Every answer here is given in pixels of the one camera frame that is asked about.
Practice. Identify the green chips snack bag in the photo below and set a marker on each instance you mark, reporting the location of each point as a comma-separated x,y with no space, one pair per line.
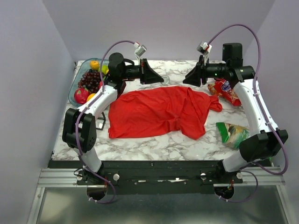
232,135

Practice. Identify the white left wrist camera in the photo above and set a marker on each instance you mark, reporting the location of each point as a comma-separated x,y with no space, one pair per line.
139,50

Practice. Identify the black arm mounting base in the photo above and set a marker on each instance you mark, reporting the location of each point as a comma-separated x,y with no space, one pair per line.
152,177

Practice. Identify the red cookie snack bag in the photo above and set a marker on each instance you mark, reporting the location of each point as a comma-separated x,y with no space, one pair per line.
222,88

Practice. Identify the white round brooch badge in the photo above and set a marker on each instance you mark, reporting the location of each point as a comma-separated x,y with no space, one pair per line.
166,80

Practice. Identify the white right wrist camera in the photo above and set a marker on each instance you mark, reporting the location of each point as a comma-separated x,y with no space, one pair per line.
204,48

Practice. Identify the yellow mango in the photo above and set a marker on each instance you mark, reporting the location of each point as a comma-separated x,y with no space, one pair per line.
90,97

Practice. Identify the aluminium rail frame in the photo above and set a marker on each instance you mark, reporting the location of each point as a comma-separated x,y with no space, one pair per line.
64,178

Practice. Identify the black square frame stand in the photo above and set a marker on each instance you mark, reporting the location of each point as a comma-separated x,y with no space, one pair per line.
100,122

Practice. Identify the red dragon fruit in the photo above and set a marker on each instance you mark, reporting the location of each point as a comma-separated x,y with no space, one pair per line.
81,95

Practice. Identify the clear teal fruit tray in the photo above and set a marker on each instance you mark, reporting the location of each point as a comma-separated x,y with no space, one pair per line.
81,67

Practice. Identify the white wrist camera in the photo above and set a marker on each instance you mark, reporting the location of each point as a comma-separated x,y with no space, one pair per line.
139,50
204,48

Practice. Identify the green lime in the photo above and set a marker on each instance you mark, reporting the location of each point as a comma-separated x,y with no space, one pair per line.
104,69

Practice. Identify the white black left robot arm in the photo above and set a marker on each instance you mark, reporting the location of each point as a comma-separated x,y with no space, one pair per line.
80,130

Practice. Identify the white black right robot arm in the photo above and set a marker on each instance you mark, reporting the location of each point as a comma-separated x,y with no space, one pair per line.
266,138

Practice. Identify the orange tangerine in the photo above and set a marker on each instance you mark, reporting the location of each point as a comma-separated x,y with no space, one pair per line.
94,65

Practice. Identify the red t-shirt garment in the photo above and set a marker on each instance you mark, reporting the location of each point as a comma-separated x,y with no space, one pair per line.
149,113

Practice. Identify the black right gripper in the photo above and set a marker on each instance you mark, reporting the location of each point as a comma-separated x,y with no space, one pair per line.
193,78

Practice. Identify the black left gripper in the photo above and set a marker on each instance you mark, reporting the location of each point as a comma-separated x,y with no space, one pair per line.
147,75

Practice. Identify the dark purple grape bunch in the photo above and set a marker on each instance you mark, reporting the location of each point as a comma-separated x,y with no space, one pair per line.
90,80

